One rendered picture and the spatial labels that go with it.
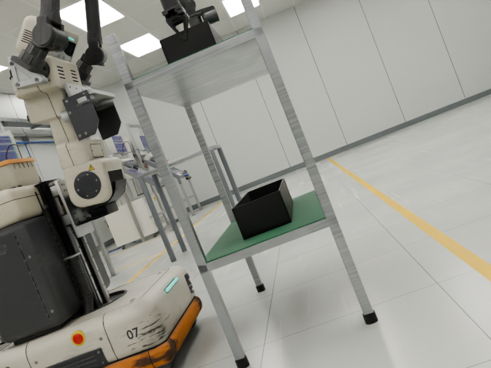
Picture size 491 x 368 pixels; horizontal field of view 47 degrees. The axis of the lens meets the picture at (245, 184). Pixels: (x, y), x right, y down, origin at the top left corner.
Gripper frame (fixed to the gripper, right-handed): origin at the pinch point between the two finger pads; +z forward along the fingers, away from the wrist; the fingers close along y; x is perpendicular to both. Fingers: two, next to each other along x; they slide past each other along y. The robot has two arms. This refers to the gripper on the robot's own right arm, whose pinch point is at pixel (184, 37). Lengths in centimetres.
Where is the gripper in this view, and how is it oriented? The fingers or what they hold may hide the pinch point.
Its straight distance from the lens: 189.5
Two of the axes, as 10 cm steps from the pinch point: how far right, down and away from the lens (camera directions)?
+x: -9.2, 3.8, 1.2
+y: 1.0, -0.7, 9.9
